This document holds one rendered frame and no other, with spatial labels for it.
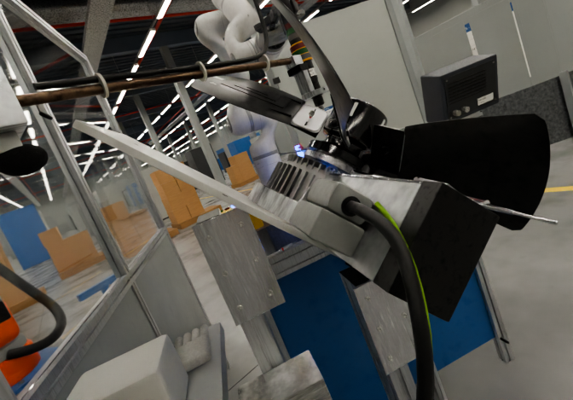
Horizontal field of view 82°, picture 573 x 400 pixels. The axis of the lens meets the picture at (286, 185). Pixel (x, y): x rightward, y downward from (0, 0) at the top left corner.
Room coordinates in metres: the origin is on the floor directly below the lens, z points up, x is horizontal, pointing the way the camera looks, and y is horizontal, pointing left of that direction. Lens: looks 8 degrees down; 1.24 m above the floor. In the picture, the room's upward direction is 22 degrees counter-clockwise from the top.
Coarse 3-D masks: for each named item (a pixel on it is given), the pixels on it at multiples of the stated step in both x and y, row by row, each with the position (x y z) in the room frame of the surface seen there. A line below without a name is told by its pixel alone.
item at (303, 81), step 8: (296, 56) 0.77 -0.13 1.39; (296, 64) 0.76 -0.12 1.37; (304, 64) 0.77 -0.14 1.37; (288, 72) 0.78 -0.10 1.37; (296, 72) 0.77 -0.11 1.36; (304, 72) 0.77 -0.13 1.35; (296, 80) 0.79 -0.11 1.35; (304, 80) 0.77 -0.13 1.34; (304, 88) 0.78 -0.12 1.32; (312, 88) 0.78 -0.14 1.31; (320, 88) 0.77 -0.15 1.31; (304, 96) 0.79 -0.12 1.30; (312, 96) 0.78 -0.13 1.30
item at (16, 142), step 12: (12, 132) 0.38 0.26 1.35; (0, 144) 0.37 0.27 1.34; (12, 144) 0.38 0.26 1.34; (24, 144) 0.39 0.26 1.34; (0, 156) 0.37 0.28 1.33; (12, 156) 0.37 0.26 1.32; (24, 156) 0.38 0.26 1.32; (36, 156) 0.39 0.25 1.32; (0, 168) 0.37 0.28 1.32; (12, 168) 0.37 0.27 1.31; (24, 168) 0.38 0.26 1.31; (36, 168) 0.39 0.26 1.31
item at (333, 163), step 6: (306, 150) 0.71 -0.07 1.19; (312, 150) 0.68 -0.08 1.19; (306, 156) 0.71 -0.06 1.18; (312, 156) 0.67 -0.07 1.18; (318, 156) 0.66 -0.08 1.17; (324, 156) 0.65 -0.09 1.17; (330, 156) 0.66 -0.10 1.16; (324, 162) 0.66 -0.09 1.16; (330, 162) 0.64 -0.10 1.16; (336, 162) 0.64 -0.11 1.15; (342, 162) 0.66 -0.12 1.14; (330, 168) 0.70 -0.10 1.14; (336, 168) 0.66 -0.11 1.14; (342, 168) 0.64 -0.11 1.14; (348, 168) 0.64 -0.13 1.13; (348, 174) 0.66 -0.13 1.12
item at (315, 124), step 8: (304, 104) 0.76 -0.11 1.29; (304, 112) 0.74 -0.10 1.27; (320, 112) 0.75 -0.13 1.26; (296, 120) 0.71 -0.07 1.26; (304, 120) 0.72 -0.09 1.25; (312, 120) 0.72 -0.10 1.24; (320, 120) 0.72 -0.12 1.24; (304, 128) 0.70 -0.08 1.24; (312, 128) 0.70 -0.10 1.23; (320, 128) 0.70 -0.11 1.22
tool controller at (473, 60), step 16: (464, 64) 1.24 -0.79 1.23; (480, 64) 1.23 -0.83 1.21; (496, 64) 1.25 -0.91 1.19; (432, 80) 1.23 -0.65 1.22; (448, 80) 1.20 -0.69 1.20; (464, 80) 1.22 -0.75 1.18; (480, 80) 1.24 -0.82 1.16; (496, 80) 1.26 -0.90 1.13; (432, 96) 1.26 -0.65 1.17; (448, 96) 1.21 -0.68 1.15; (464, 96) 1.23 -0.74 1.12; (480, 96) 1.25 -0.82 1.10; (496, 96) 1.27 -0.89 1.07; (432, 112) 1.29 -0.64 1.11; (448, 112) 1.23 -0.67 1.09; (464, 112) 1.23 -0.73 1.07
